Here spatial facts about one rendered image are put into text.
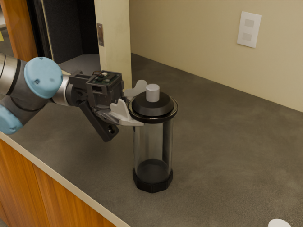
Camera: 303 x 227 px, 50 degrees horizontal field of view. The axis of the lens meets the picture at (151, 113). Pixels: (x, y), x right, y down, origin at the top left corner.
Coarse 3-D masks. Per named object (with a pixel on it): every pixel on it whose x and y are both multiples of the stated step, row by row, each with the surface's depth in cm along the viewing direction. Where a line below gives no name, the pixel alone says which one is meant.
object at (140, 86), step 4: (140, 80) 74; (144, 80) 74; (136, 84) 74; (140, 84) 74; (144, 84) 74; (132, 88) 75; (136, 88) 75; (140, 88) 75; (144, 88) 75; (124, 92) 75; (128, 92) 75; (132, 92) 75; (136, 92) 75; (140, 92) 75; (128, 96) 76; (132, 96) 76; (128, 100) 76
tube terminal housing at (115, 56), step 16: (96, 0) 90; (112, 0) 92; (128, 0) 97; (96, 16) 93; (112, 16) 94; (128, 16) 99; (48, 32) 113; (112, 32) 97; (128, 32) 102; (112, 48) 99; (128, 48) 105; (112, 64) 102; (128, 64) 108; (128, 80) 111
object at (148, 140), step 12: (132, 108) 68; (168, 120) 67; (144, 132) 69; (156, 132) 68; (168, 132) 70; (144, 144) 71; (156, 144) 70; (168, 144) 72; (144, 156) 73; (156, 156) 72; (168, 156) 74; (144, 168) 75; (156, 168) 74; (168, 168) 77; (144, 180) 77; (156, 180) 76
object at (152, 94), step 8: (152, 88) 67; (136, 96) 70; (144, 96) 70; (152, 96) 67; (160, 96) 70; (168, 96) 70; (136, 104) 68; (144, 104) 67; (152, 104) 67; (160, 104) 67; (168, 104) 68; (144, 112) 66; (152, 112) 66; (160, 112) 66
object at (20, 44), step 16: (0, 0) 102; (16, 0) 104; (0, 16) 104; (16, 16) 106; (0, 32) 106; (16, 32) 109; (32, 32) 111; (0, 48) 109; (16, 48) 111; (32, 48) 114
